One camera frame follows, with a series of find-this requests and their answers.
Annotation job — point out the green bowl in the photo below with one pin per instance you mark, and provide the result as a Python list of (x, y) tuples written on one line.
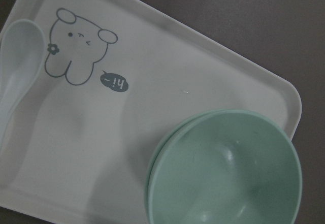
[(233, 166), (161, 144)]

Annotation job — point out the cream rabbit print tray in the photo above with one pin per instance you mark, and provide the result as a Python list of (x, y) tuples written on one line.
[(78, 145)]

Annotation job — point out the white ceramic spoon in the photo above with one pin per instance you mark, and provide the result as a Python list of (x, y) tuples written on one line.
[(23, 47)]

